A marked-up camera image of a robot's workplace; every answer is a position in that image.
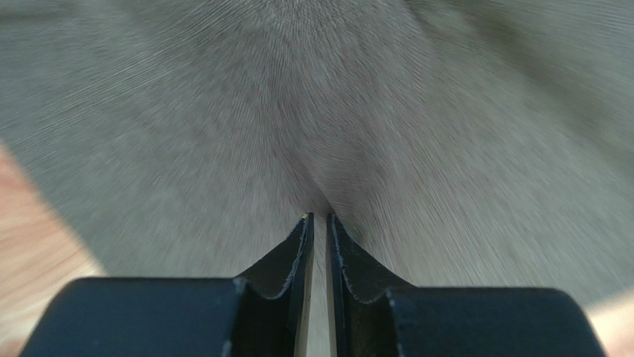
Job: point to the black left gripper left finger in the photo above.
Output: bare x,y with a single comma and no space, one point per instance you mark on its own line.
272,317

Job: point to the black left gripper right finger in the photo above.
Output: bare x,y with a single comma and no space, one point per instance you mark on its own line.
360,315

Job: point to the brown cloth napkin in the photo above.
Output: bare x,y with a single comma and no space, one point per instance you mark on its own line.
463,143

